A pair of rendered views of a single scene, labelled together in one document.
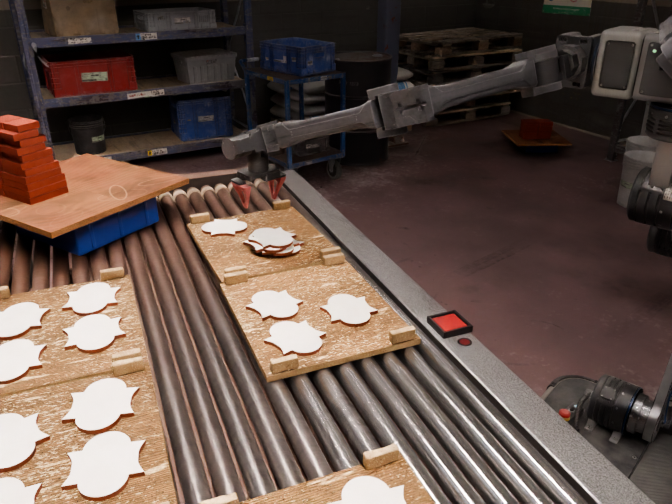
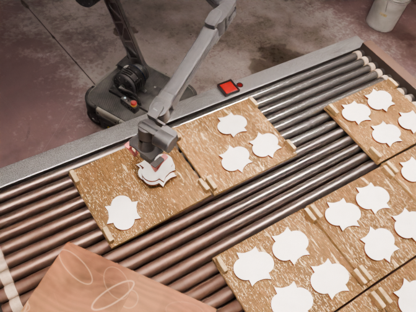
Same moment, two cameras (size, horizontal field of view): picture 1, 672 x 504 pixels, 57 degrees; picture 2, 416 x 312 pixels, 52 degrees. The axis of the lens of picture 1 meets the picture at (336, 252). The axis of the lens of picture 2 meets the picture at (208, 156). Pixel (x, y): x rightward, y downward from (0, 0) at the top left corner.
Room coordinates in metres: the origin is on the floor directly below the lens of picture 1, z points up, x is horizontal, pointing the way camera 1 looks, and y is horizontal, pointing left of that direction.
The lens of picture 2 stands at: (1.68, 1.08, 2.31)
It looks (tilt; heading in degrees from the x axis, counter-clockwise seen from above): 54 degrees down; 252
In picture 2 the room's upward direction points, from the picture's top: 11 degrees clockwise
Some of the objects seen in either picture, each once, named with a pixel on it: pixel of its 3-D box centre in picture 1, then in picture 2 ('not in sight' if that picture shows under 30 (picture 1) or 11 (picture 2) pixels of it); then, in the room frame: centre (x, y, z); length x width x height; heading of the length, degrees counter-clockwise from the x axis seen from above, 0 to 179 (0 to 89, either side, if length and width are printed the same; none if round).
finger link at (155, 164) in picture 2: (248, 190); (153, 161); (1.59, 0.24, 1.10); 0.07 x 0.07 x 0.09; 42
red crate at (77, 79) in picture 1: (89, 72); not in sight; (5.23, 2.04, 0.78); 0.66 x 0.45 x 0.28; 120
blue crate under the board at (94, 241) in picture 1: (86, 212); not in sight; (1.75, 0.76, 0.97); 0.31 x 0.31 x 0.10; 58
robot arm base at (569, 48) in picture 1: (566, 63); not in sight; (1.53, -0.55, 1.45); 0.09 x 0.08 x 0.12; 50
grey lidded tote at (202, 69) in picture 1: (204, 66); not in sight; (5.69, 1.18, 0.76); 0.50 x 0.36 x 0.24; 126
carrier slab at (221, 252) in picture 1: (261, 241); (140, 184); (1.63, 0.22, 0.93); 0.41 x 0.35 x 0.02; 25
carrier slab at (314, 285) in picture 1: (312, 311); (233, 143); (1.24, 0.06, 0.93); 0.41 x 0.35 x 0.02; 23
